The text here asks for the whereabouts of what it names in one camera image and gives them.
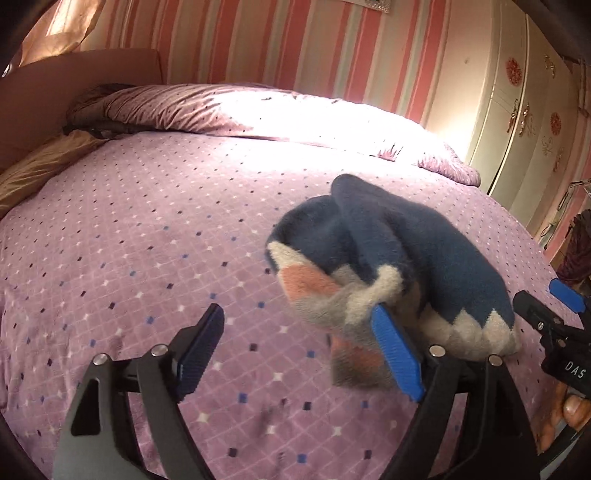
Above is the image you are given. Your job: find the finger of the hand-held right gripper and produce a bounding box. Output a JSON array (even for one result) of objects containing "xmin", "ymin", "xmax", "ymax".
[
  {"xmin": 549, "ymin": 278, "xmax": 591, "ymax": 319},
  {"xmin": 512, "ymin": 290, "xmax": 566, "ymax": 344}
]

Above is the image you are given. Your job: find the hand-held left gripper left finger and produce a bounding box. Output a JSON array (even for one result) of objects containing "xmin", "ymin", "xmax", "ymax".
[{"xmin": 53, "ymin": 303, "xmax": 225, "ymax": 480}]

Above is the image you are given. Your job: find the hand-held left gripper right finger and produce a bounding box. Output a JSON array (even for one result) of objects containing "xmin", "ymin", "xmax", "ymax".
[{"xmin": 370, "ymin": 305, "xmax": 541, "ymax": 480}]

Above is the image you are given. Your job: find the navy argyle knit sweater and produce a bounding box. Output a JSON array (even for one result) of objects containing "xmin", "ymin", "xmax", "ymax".
[{"xmin": 264, "ymin": 173, "xmax": 522, "ymax": 388}]

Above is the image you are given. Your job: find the person's right hand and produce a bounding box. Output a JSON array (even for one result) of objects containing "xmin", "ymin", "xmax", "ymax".
[{"xmin": 538, "ymin": 381, "xmax": 591, "ymax": 455}]

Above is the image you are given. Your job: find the dark red cloth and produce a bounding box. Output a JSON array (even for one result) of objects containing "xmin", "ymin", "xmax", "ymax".
[{"xmin": 556, "ymin": 210, "xmax": 591, "ymax": 284}]

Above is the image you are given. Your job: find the purple dotted bed blanket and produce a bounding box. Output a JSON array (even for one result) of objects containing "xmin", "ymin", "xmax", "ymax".
[{"xmin": 0, "ymin": 129, "xmax": 583, "ymax": 480}]

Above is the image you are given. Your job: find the white wardrobe with floral decals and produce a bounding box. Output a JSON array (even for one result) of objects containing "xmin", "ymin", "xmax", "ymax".
[{"xmin": 464, "ymin": 0, "xmax": 591, "ymax": 241}]

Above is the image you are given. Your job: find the purple patterned pillow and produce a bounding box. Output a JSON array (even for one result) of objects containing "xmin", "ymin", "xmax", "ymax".
[{"xmin": 67, "ymin": 83, "xmax": 482, "ymax": 186}]

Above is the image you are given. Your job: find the tan brown cloth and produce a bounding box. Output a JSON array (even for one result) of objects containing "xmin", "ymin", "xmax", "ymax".
[{"xmin": 0, "ymin": 129, "xmax": 109, "ymax": 217}]

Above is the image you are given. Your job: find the dark brown pillow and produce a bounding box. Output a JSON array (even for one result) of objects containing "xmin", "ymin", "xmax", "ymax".
[{"xmin": 68, "ymin": 83, "xmax": 134, "ymax": 137}]

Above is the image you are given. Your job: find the brown wooden headboard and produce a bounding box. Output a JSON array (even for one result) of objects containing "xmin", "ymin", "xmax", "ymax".
[{"xmin": 0, "ymin": 48, "xmax": 167, "ymax": 174}]

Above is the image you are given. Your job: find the orange sheer curtain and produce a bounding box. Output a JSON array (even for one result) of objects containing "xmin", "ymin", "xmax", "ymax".
[{"xmin": 9, "ymin": 0, "xmax": 109, "ymax": 65}]

